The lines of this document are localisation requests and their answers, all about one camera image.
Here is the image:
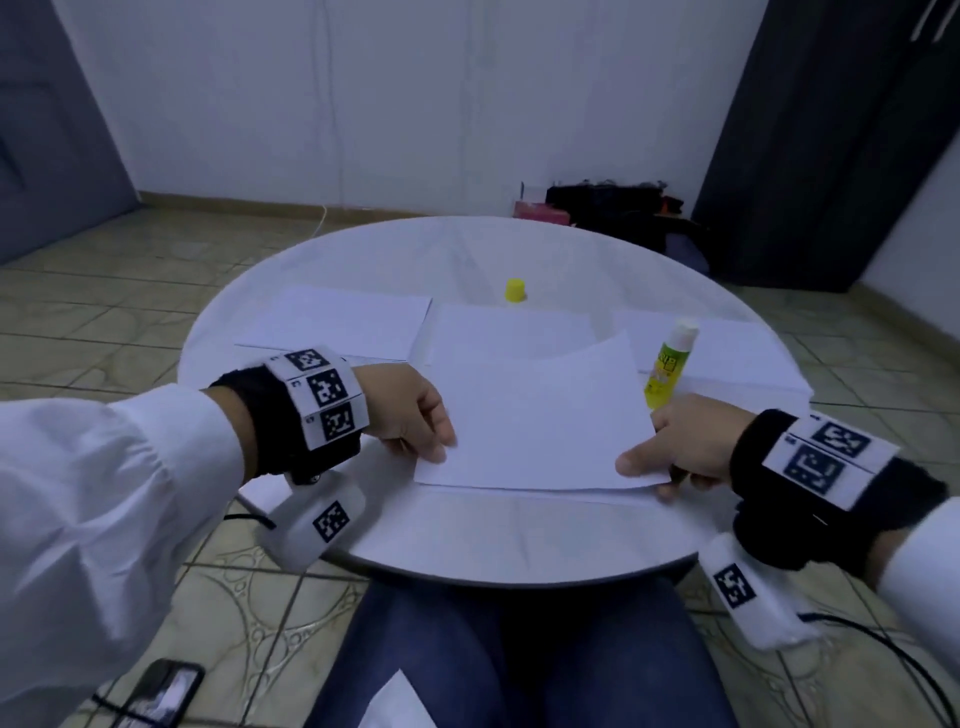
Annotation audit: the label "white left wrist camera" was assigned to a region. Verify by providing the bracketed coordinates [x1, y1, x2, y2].
[262, 472, 368, 575]

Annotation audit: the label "white paper stack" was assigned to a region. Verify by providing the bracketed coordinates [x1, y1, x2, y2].
[612, 307, 815, 414]
[232, 285, 434, 362]

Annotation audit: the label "black bag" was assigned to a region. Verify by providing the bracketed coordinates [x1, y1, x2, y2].
[544, 180, 695, 249]

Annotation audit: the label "person's legs in blue jeans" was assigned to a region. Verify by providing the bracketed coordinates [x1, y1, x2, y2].
[304, 577, 740, 728]

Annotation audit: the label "white tissue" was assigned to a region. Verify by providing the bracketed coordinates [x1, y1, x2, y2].
[357, 669, 440, 728]

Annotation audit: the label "black wardrobe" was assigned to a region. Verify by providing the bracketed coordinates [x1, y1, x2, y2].
[693, 0, 960, 294]

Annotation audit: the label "black right wristband with markers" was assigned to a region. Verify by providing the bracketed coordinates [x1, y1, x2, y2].
[730, 408, 953, 572]

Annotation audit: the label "black wristband with markers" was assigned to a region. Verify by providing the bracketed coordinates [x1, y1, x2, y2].
[730, 408, 953, 572]
[207, 348, 372, 486]

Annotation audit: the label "black left wristband with markers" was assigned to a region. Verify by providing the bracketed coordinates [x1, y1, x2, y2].
[207, 348, 372, 486]

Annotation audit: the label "blue suitcase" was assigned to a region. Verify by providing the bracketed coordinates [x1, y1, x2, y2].
[660, 225, 714, 279]

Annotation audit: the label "person's left forearm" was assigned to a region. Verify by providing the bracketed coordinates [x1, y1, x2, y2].
[0, 382, 246, 728]

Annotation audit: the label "black phone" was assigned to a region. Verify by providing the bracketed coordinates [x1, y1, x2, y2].
[112, 657, 207, 728]

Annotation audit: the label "person's left hand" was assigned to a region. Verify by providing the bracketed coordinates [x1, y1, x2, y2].
[354, 363, 458, 464]

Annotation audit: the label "single white paper sheet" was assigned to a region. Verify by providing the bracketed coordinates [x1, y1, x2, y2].
[412, 333, 672, 494]
[412, 300, 602, 369]

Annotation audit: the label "grey door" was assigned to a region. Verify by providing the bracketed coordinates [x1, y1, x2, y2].
[0, 0, 141, 266]

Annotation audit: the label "black right camera cable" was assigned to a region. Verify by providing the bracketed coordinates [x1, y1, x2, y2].
[795, 607, 960, 728]

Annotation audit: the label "pink box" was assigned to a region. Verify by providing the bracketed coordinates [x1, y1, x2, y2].
[513, 199, 572, 227]

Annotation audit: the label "person's right forearm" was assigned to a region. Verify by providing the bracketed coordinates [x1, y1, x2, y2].
[870, 495, 960, 677]

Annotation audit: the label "person's right hand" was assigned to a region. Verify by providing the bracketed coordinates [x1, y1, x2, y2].
[615, 393, 756, 489]

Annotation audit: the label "yellow glue stick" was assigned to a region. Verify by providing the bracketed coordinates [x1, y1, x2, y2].
[643, 319, 702, 411]

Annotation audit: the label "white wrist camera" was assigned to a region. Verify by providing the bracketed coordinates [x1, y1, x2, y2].
[262, 472, 368, 575]
[697, 532, 819, 651]

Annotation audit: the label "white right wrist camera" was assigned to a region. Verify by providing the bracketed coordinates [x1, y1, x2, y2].
[697, 532, 819, 651]

